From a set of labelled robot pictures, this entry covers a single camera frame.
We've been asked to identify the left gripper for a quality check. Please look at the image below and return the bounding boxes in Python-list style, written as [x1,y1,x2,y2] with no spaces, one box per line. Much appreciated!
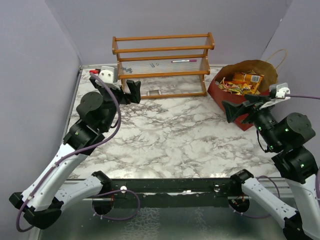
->
[90,77,140,131]

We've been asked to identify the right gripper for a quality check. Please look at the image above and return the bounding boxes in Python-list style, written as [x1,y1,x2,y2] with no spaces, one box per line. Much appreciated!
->
[222,92,282,150]

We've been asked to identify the red brown paper bag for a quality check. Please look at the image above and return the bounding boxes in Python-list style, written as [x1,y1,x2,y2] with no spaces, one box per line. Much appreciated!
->
[207,48,288,132]

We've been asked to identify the yellow M&M's candy bag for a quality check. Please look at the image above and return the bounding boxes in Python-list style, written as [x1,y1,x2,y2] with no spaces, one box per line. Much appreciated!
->
[239,83,255,96]

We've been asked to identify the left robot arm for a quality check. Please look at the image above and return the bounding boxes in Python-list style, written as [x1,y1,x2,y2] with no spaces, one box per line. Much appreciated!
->
[9,73,141,233]

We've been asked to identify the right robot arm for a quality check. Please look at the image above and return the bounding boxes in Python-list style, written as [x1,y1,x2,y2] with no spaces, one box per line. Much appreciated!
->
[222,94,320,240]

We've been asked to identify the large orange snack bag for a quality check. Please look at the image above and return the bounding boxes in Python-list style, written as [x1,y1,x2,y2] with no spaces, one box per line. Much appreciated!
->
[232,72,264,93]

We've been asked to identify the grey clips on rack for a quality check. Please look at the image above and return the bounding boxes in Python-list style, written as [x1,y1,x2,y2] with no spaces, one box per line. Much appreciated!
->
[120,61,159,74]

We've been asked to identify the wooden two-tier rack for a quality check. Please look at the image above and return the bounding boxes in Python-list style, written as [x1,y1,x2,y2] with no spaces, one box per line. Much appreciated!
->
[112,32,215,99]

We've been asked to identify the pink white marker pen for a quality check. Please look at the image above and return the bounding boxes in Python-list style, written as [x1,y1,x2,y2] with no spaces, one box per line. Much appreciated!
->
[171,59,197,63]

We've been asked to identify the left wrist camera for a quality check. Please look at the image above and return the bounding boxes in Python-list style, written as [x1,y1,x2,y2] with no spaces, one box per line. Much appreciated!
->
[98,66,120,90]

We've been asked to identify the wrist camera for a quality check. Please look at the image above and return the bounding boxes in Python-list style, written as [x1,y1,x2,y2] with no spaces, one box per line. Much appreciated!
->
[98,66,120,90]
[269,82,291,100]

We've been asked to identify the small white frame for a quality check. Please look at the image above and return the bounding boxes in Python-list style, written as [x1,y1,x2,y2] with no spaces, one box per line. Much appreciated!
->
[147,89,162,96]

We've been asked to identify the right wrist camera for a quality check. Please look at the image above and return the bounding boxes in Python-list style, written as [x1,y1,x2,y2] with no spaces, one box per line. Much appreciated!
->
[269,82,291,100]

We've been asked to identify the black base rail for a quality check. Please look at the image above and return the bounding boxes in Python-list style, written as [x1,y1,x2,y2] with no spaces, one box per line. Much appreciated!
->
[110,177,244,209]

